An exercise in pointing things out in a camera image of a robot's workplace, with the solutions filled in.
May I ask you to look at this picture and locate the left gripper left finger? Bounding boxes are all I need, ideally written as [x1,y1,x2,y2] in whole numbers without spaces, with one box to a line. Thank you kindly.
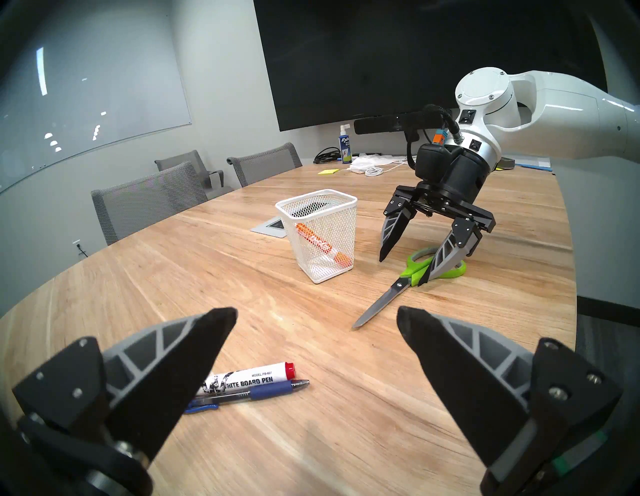
[12,307,239,458]

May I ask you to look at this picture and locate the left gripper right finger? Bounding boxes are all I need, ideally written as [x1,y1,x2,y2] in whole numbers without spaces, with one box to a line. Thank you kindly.
[396,306,623,471]

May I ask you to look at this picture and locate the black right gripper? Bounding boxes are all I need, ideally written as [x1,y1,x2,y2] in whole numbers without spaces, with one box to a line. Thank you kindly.
[378,149,497,287]

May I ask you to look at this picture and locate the green handled scissors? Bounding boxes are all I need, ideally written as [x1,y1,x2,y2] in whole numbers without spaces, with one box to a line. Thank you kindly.
[351,246,467,331]

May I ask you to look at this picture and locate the white mesh pen holder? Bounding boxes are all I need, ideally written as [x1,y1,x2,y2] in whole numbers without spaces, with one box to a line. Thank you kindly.
[275,189,358,284]

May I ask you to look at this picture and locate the red capped white marker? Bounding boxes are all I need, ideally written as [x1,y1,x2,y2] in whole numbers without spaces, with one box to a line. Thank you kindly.
[197,361,297,397]

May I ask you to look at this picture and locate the orange white Expo marker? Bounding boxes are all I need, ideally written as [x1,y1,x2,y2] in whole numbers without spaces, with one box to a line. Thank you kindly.
[295,223,351,268]

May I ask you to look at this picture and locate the blue ballpoint pen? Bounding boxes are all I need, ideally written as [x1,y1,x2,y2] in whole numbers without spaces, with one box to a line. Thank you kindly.
[185,379,310,414]

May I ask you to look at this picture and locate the white crumpled plastic sheet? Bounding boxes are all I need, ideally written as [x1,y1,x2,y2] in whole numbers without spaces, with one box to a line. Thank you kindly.
[350,154,401,173]

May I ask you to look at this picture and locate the black video sound bar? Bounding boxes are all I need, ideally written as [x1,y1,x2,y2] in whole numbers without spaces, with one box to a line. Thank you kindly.
[354,111,451,143]

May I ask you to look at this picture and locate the silver table outlet box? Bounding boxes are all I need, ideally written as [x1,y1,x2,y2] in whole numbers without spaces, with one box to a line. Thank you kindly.
[250,216,288,238]

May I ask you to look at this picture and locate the gray mesh office chair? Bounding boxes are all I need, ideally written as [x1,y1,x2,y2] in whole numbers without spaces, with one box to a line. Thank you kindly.
[226,142,303,188]
[91,161,208,246]

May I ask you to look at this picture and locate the gray office chair with armrests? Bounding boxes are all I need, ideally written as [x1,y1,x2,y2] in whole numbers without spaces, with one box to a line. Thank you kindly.
[154,150,233,200]

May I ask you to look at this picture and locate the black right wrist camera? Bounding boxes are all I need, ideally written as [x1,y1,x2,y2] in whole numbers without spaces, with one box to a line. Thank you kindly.
[415,143,463,182]

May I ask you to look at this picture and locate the white charger cable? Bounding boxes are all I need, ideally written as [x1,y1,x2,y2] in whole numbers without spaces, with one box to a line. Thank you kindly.
[364,159,416,177]

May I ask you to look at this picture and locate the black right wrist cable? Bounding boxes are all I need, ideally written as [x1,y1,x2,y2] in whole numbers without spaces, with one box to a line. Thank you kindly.
[406,104,465,170]

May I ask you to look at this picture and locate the large black wall screen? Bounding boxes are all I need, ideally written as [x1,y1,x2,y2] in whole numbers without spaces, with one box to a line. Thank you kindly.
[253,0,606,132]

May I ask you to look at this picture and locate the wide glass wall board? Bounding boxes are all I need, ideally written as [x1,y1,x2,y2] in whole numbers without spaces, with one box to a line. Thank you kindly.
[0,0,192,193]

